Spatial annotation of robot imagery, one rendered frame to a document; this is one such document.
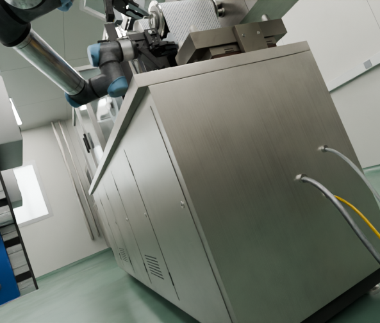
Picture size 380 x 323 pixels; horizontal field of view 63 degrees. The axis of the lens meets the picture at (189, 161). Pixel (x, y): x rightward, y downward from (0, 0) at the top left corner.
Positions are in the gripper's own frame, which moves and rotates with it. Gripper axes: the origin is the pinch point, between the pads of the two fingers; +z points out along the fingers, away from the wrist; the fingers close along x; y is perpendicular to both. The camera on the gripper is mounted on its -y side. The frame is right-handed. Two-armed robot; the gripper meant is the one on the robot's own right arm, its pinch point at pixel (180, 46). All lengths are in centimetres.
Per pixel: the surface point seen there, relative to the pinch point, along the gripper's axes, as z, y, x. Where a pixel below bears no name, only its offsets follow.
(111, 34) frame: -14.4, 28.8, 33.0
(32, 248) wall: -130, -51, 556
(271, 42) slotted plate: 25.2, -14.2, -19.0
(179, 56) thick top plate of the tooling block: -6.4, -7.8, -7.9
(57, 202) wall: -65, 15, 556
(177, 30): 1.3, 6.7, -0.3
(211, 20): 18.4, 9.0, -0.2
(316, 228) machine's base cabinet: 6, -79, -26
